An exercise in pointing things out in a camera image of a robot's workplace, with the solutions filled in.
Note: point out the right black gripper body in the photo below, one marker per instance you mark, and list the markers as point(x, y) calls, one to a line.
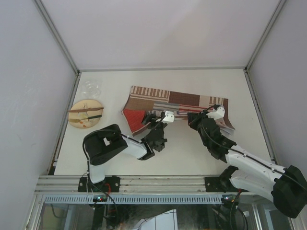
point(195, 124)

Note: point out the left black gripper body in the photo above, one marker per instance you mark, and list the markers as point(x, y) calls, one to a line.
point(153, 120)

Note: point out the patchwork striped placemat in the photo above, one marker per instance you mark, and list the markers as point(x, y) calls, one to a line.
point(143, 99)

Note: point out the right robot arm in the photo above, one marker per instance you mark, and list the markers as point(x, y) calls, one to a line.
point(286, 187)

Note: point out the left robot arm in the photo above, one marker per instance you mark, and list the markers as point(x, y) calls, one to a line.
point(102, 145)

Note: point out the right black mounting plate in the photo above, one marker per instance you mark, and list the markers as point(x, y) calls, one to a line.
point(213, 184)

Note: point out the black mounting plate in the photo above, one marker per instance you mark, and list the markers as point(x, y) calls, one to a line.
point(213, 184)
point(108, 185)

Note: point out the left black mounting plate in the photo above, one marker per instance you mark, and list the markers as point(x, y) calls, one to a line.
point(108, 185)

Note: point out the brown wooden knife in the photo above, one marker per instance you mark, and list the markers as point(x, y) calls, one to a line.
point(86, 110)

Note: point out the round wooden plate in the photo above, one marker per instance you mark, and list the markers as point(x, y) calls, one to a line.
point(74, 118)

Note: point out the clear glass cup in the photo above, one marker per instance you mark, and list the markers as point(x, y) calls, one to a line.
point(91, 89)

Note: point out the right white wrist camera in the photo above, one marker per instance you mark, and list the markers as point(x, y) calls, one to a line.
point(218, 112)

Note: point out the dark handled fork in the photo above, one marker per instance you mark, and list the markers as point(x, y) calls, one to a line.
point(91, 117)

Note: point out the aluminium front rail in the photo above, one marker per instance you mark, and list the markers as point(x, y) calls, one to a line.
point(169, 184)

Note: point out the perforated blue cable tray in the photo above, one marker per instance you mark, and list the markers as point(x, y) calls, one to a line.
point(133, 199)

